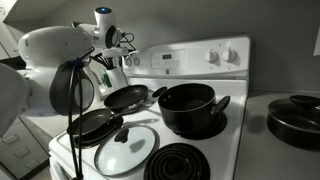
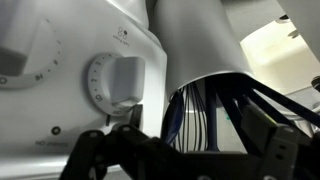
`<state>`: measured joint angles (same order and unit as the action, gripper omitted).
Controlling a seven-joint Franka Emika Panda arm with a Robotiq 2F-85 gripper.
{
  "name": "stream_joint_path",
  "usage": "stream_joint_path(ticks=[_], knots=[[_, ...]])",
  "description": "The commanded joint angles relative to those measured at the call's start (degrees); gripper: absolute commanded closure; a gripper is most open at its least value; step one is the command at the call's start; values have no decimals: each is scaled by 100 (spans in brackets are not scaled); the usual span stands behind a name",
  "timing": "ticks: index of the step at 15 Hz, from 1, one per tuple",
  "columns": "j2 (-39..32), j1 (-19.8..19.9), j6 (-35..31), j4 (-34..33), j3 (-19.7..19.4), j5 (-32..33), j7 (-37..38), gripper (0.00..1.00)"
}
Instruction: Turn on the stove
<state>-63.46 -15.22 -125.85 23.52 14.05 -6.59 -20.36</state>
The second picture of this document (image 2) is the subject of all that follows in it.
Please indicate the black ladle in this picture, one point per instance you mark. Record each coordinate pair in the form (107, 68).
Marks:
(286, 101)

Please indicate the black spatula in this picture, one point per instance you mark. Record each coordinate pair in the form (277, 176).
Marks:
(233, 113)

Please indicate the black sink sprayer head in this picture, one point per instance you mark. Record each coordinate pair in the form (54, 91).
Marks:
(316, 84)

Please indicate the white utensil crock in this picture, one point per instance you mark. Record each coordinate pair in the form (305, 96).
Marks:
(200, 43)

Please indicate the metal whisk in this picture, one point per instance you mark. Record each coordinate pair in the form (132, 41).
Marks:
(191, 116)

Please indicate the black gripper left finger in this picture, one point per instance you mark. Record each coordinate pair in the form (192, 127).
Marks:
(100, 153)

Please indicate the dark blue utensil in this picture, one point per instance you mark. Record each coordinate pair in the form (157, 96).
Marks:
(212, 116)

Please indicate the blue spoon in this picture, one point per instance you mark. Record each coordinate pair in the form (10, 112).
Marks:
(173, 116)

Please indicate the cream kitchen sink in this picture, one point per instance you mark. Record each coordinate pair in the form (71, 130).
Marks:
(276, 60)

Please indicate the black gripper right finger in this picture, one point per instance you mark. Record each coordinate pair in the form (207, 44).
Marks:
(280, 150)

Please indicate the white electric stove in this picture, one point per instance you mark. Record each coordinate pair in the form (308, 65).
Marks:
(80, 133)

